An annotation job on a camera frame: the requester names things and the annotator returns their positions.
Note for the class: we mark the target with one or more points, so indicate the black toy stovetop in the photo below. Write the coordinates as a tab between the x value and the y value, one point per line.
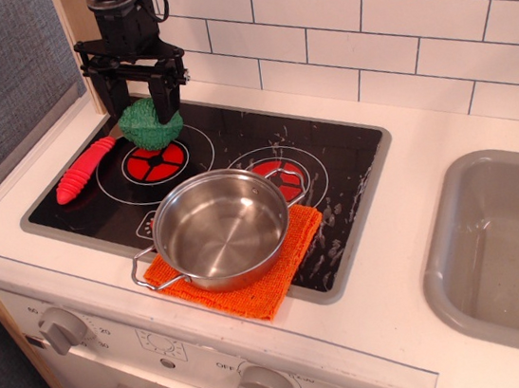
332	166

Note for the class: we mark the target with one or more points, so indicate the fork with red handle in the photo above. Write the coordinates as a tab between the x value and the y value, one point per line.
80	171

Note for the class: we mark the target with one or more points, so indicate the green toy broccoli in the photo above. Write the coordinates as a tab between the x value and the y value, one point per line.
139	124

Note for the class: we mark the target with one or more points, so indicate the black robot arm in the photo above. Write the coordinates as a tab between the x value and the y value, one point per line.
130	49

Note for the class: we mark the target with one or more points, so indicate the grey sink basin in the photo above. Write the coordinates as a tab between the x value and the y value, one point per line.
471	280

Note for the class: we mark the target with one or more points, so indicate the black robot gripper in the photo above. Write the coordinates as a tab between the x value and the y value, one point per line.
130	41

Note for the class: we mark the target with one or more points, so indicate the left grey oven knob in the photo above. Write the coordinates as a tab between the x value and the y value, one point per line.
62	329

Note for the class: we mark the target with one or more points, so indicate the orange knitted cloth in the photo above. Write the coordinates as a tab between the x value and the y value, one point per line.
262	299

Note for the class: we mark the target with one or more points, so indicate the stainless steel pot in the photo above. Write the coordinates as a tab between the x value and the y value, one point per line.
224	229

